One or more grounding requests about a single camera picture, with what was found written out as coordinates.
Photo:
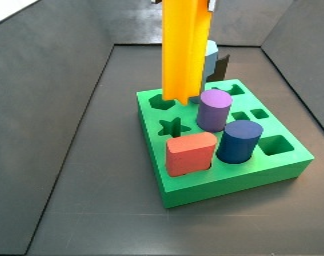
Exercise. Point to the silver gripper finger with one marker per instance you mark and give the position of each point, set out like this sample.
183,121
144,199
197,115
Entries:
212,5

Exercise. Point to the yellow star prism block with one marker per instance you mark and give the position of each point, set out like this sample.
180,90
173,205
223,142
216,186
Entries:
185,30

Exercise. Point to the black fixture block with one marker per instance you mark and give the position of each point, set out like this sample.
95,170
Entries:
220,70

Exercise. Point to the purple cylinder block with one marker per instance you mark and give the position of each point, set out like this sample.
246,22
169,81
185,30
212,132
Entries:
213,110

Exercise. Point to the dark blue cylinder block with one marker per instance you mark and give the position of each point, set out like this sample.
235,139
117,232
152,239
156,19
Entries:
239,141

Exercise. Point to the green shape sorter base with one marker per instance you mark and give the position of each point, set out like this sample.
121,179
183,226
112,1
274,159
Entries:
280,157

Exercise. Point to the red rounded rectangle block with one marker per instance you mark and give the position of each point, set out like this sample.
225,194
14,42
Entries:
189,153

